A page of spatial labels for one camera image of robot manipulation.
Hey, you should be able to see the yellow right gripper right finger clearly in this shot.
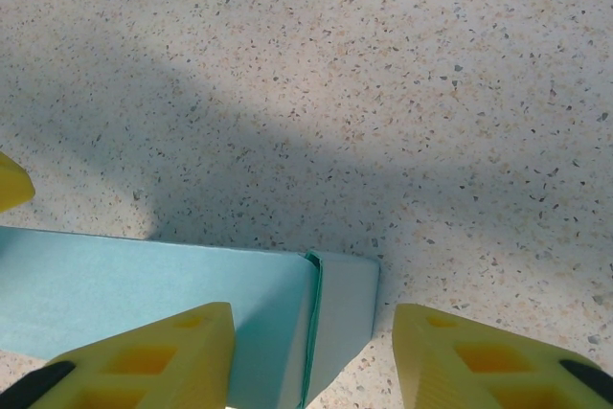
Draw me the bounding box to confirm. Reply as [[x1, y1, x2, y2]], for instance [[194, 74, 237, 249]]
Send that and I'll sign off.
[[392, 303, 613, 409]]

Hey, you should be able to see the light blue paper box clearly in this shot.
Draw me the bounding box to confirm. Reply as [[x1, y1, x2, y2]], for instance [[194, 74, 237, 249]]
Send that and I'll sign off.
[[0, 225, 382, 408]]

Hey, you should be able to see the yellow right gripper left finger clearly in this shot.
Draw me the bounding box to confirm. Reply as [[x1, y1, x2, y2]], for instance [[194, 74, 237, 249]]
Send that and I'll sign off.
[[0, 302, 237, 409]]

